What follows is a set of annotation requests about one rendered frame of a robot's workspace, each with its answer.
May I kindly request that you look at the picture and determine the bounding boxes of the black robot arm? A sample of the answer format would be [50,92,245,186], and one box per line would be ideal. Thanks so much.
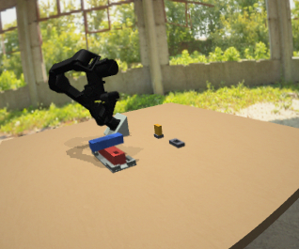
[48,49,121,132]

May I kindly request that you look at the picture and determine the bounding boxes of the yellow rectangular block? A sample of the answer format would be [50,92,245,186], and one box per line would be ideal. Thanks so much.
[154,124,163,135]

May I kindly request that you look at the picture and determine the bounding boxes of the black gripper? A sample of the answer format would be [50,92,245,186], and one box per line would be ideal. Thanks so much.
[81,78,119,121]

